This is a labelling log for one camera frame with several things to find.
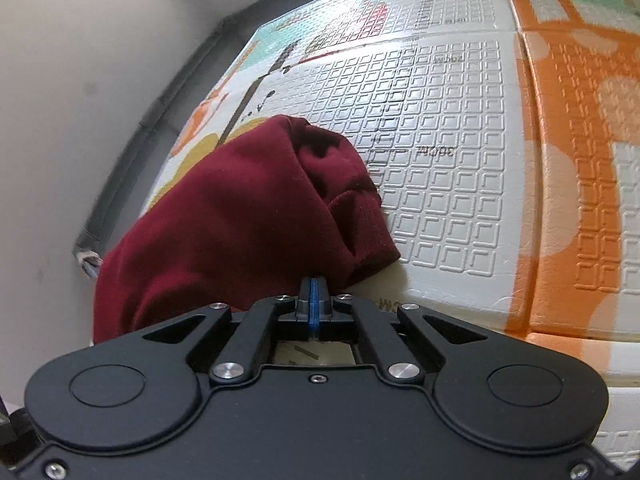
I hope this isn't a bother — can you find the printed foam play mat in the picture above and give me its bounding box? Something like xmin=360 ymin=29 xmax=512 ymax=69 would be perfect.
xmin=142 ymin=0 xmax=640 ymax=471

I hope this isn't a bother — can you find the dark grey edge strip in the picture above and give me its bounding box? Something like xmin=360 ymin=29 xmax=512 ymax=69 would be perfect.
xmin=75 ymin=0 xmax=386 ymax=278

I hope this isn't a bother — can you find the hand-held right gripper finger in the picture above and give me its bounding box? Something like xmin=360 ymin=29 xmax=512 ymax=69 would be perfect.
xmin=141 ymin=277 xmax=314 ymax=386
xmin=313 ymin=277 xmax=488 ymax=386

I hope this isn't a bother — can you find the maroon sweatshirt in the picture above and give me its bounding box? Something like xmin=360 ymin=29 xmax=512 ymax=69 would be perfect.
xmin=92 ymin=115 xmax=401 ymax=346

